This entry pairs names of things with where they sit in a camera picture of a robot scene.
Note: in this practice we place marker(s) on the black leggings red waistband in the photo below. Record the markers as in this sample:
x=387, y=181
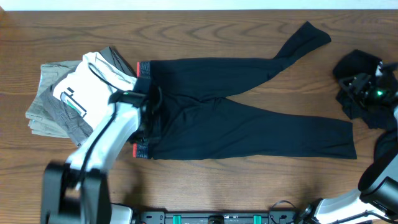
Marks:
x=197, y=120

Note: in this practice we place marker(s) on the khaki folded cargo pants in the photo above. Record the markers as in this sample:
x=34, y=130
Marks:
x=51, y=117

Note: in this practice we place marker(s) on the white folded t-shirt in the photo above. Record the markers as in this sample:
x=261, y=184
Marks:
x=88, y=88

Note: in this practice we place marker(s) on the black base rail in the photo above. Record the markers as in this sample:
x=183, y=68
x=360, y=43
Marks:
x=214, y=217

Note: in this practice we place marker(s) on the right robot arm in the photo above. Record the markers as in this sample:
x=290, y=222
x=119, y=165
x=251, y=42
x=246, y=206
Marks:
x=376, y=195

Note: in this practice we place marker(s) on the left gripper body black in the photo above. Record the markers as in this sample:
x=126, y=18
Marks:
x=144, y=116

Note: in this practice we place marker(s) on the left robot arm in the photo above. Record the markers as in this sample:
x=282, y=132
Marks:
x=77, y=190

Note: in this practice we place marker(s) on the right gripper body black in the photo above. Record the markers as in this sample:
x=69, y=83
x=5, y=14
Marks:
x=369, y=94

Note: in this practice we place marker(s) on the black garment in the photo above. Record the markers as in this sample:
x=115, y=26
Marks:
x=377, y=117

